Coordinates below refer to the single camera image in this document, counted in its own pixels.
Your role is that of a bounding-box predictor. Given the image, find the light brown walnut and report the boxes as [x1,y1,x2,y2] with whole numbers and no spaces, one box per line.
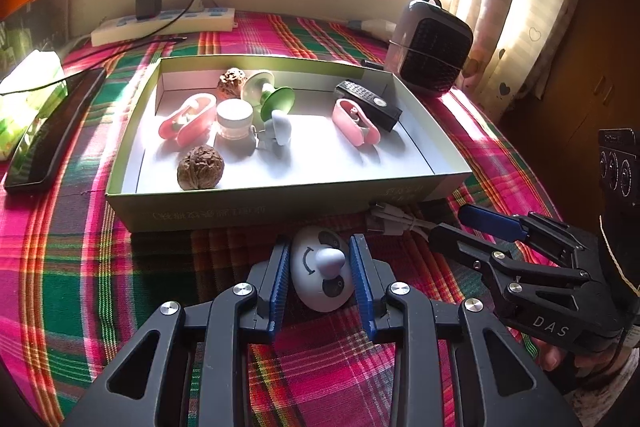
[217,67,247,100]

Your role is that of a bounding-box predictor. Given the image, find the grey mushroom toy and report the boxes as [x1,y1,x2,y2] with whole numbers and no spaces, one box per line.
[257,109,292,152]

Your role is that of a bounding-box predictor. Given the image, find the person right hand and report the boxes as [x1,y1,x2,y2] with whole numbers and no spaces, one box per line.
[533,339,631,376]

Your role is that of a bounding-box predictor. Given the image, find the white bottle on bed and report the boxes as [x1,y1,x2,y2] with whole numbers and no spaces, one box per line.
[347,20,396,42]

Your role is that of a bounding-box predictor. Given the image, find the grey black portable heater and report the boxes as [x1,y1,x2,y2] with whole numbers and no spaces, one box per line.
[384,0,473,96]

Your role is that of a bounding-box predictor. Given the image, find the white panda egg toy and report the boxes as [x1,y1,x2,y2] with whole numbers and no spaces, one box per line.
[290,225,354,313]

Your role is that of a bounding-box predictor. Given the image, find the white usb cable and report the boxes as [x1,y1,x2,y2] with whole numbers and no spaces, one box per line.
[365,200,444,239]

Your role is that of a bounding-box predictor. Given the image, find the tissue pack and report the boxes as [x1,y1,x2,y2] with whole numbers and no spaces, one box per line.
[1,50,67,161]

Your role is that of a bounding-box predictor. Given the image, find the black rectangular device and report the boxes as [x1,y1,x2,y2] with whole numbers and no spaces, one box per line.
[334,80,401,132]

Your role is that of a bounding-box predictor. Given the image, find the green white cardboard tray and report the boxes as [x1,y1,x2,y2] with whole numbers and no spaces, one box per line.
[105,55,471,232]

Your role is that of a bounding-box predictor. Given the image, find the white plug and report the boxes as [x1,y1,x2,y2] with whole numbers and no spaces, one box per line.
[189,0,218,12]

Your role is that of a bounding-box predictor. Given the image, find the black charger cable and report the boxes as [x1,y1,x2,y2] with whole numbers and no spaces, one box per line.
[0,0,200,96]

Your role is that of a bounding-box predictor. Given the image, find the green white spool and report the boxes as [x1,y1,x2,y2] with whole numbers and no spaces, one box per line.
[241,69,295,122]

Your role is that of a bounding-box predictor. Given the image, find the white power strip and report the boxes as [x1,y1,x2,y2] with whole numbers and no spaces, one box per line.
[91,8,235,46]

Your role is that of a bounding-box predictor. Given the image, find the dark brown walnut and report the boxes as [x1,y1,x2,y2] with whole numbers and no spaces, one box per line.
[177,144,224,191]

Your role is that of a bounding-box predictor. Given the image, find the white cream jar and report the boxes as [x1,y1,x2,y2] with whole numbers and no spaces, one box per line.
[217,98,254,141]

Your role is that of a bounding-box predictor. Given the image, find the plaid bed sheet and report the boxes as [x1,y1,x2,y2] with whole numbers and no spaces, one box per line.
[0,10,564,427]

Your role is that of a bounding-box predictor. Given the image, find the black smartphone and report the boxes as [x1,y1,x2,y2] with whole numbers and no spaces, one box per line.
[3,67,106,194]

